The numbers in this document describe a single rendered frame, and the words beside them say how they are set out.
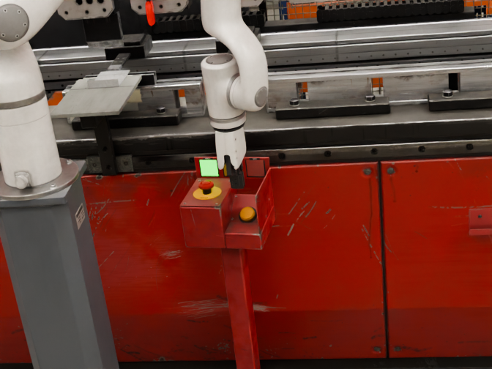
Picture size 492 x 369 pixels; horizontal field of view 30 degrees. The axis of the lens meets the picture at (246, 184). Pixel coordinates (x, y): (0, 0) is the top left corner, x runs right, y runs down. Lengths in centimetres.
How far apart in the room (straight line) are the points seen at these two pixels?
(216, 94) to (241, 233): 39
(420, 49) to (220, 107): 83
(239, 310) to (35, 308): 62
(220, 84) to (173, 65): 74
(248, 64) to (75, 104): 58
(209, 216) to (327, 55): 70
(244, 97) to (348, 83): 52
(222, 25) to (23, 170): 52
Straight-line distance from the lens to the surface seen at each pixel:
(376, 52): 271
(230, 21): 202
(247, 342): 250
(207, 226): 227
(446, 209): 249
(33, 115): 189
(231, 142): 211
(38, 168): 193
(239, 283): 240
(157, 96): 254
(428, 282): 260
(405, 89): 248
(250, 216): 230
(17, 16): 178
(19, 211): 195
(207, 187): 228
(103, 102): 238
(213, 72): 204
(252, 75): 200
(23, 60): 191
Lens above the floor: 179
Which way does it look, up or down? 26 degrees down
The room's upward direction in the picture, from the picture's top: 7 degrees counter-clockwise
